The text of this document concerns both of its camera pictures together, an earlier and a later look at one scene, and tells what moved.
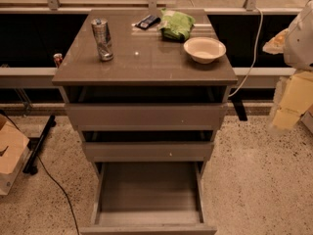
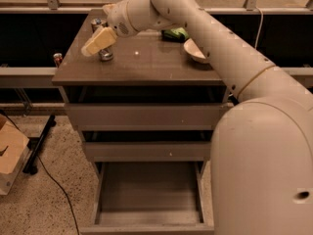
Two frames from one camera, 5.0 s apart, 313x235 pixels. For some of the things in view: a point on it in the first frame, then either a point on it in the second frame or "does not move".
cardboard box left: [15, 149] does not move
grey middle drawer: [149, 151] does not move
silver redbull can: [103, 38] does not move
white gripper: [300, 46] → [117, 19]
